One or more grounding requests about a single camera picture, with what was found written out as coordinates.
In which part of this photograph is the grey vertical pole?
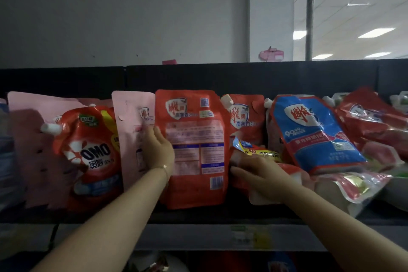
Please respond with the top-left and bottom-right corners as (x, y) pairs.
(305, 0), (316, 61)

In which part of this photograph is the group of Chaoneng floral pouches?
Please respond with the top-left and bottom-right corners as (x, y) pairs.
(263, 86), (408, 218)

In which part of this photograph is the thin chain bracelet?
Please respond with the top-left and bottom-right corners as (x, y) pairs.
(152, 164), (170, 183)

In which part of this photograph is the dark metal shelf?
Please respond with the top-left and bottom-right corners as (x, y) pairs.
(0, 58), (408, 272)

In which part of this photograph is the white detergent jug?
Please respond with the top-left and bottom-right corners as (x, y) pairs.
(127, 251), (189, 272)

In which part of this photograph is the person's left forearm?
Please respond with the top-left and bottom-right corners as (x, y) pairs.
(31, 168), (170, 272)

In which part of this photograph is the person's right hand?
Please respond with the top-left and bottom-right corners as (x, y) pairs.
(229, 155), (308, 204)

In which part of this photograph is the yellow price label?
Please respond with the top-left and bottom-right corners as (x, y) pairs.
(230, 225), (272, 249)

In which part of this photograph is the person's right forearm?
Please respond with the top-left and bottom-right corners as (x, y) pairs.
(280, 185), (408, 272)

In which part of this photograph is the person's left hand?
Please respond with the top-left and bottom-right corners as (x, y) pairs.
(142, 125), (176, 183)

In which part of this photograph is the blue Diao detergent pouch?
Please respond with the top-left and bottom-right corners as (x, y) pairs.
(269, 95), (368, 176)

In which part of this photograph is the pink bagged item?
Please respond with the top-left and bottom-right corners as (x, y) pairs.
(258, 47), (285, 62)

